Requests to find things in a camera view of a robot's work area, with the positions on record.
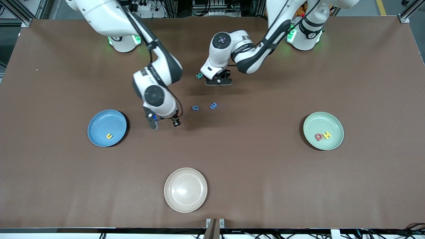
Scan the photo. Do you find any blue plate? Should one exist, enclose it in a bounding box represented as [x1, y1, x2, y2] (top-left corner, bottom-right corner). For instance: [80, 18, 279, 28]
[88, 110, 128, 147]

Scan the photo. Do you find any beige plate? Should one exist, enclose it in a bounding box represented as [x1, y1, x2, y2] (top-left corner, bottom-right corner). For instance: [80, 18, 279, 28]
[164, 168, 208, 213]

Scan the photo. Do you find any white power strip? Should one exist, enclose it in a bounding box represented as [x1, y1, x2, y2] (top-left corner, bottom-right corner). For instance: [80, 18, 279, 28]
[128, 2, 151, 12]

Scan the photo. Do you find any green plate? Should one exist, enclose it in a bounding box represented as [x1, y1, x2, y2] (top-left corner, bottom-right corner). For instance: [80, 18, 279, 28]
[303, 112, 344, 151]

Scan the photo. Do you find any metal table edge bracket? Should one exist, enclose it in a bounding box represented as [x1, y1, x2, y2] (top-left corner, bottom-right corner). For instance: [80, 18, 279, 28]
[206, 218, 225, 239]

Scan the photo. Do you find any aluminium frame corner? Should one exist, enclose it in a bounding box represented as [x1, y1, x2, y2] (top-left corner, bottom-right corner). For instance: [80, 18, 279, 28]
[398, 0, 425, 24]
[10, 0, 34, 28]

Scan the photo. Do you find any black cable bundle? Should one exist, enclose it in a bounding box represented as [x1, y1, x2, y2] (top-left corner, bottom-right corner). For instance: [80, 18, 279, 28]
[357, 223, 425, 239]

